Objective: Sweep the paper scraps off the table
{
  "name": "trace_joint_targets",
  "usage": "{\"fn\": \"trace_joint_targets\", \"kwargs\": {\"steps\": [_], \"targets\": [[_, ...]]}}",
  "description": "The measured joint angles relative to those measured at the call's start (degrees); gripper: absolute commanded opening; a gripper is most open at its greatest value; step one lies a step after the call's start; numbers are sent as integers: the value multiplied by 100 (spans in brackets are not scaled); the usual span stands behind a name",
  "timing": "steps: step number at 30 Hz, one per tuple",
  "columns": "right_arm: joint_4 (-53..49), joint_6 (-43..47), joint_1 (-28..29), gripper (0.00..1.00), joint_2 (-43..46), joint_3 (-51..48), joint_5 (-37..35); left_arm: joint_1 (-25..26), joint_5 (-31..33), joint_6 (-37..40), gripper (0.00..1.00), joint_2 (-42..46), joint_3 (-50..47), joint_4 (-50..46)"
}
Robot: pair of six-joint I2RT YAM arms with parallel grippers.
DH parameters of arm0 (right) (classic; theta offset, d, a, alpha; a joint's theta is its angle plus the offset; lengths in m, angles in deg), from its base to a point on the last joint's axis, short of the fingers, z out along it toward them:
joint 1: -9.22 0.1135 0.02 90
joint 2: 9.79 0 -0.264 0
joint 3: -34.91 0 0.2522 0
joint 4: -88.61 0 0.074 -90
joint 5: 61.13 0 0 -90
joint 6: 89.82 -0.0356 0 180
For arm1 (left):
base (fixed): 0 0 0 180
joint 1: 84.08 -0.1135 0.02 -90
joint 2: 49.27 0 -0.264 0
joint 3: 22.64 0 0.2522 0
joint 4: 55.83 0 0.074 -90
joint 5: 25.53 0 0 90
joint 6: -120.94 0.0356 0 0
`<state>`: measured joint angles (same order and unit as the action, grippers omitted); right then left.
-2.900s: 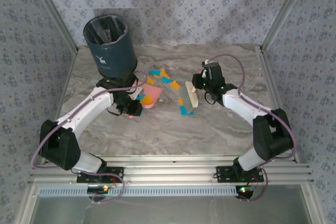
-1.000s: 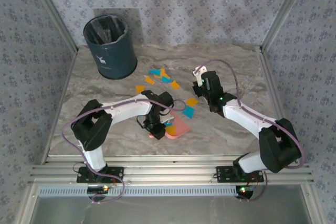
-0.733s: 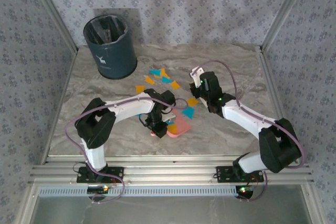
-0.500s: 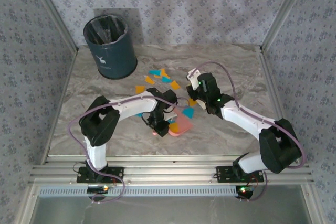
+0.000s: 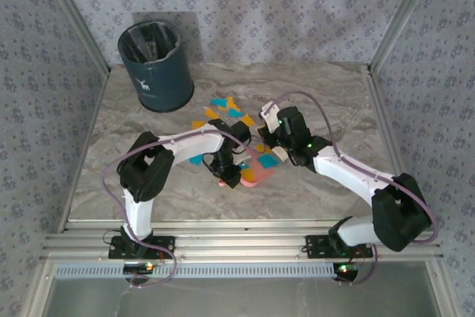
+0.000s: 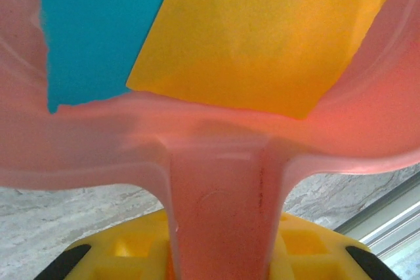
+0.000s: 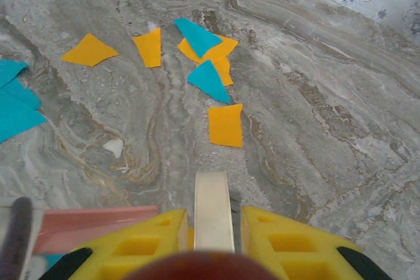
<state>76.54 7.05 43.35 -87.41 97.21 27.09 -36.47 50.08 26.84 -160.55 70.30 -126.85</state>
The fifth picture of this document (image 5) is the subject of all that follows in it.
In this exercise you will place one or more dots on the pink plastic dustpan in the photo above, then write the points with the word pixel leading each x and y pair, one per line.
pixel 259 177

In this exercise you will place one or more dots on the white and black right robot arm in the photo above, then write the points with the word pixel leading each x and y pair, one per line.
pixel 349 172

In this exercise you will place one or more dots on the small controller board with LEDs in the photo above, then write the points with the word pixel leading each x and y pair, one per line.
pixel 139 268
pixel 345 270

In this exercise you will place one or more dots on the dark blue deer trash bin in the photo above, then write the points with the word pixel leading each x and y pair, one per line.
pixel 163 79

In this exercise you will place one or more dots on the aluminium extrusion rail bed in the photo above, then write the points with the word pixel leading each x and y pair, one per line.
pixel 241 237

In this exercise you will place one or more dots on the clear plastic bin liner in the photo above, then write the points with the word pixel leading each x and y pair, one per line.
pixel 148 40

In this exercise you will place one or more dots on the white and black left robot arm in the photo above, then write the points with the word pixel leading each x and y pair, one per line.
pixel 193 146

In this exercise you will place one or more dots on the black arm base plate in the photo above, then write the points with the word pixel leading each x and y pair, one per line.
pixel 315 242
pixel 165 243

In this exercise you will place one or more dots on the aluminium frame post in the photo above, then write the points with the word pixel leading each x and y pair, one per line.
pixel 76 16
pixel 402 16

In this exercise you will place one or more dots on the grey sheet metal panel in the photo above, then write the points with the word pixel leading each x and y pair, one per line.
pixel 241 300

